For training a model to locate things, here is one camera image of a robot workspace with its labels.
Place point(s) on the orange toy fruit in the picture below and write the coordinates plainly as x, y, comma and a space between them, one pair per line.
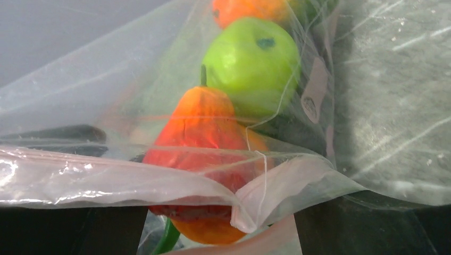
225, 12

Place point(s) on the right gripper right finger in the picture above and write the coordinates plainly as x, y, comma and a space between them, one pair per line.
365, 222

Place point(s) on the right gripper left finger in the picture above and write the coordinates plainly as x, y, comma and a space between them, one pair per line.
110, 230

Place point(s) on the green toy apple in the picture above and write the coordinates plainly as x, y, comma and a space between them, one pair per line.
256, 63

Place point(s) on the white green toy leek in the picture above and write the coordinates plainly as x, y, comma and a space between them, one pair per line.
168, 240

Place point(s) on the clear zip top bag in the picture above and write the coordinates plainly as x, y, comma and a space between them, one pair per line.
371, 112

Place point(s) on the yellow green toy mango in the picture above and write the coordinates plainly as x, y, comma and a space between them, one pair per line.
211, 231

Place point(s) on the red toy pepper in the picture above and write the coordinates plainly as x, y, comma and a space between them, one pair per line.
203, 135

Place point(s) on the purple toy eggplant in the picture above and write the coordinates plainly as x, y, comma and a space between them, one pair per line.
85, 140

